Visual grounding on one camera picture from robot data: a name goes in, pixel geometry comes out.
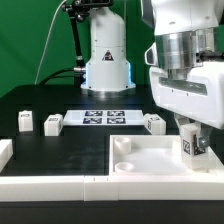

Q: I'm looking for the white U-shaped fence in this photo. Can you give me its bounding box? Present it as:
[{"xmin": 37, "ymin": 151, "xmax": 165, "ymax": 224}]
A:
[{"xmin": 0, "ymin": 137, "xmax": 224, "ymax": 202}]

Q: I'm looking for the white square tabletop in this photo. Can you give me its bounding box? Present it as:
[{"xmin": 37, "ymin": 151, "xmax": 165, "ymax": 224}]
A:
[{"xmin": 109, "ymin": 135, "xmax": 224, "ymax": 176}]

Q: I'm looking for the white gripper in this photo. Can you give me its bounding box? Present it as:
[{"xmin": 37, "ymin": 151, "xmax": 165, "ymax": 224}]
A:
[{"xmin": 145, "ymin": 44, "xmax": 224, "ymax": 155}]

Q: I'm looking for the black cable bundle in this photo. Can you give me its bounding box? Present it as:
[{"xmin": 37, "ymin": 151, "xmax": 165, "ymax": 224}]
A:
[{"xmin": 40, "ymin": 67, "xmax": 88, "ymax": 86}]

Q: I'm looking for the white cable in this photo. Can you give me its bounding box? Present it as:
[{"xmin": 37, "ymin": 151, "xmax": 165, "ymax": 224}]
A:
[{"xmin": 34, "ymin": 0, "xmax": 68, "ymax": 86}]

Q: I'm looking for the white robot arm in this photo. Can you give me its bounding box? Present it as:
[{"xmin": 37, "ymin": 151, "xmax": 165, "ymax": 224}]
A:
[{"xmin": 81, "ymin": 0, "xmax": 224, "ymax": 156}]

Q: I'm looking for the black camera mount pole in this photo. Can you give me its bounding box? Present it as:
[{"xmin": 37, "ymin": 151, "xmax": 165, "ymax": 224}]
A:
[{"xmin": 62, "ymin": 0, "xmax": 114, "ymax": 86}]

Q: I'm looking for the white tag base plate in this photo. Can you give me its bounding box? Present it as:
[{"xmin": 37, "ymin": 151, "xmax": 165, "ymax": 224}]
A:
[{"xmin": 64, "ymin": 110, "xmax": 144, "ymax": 126}]

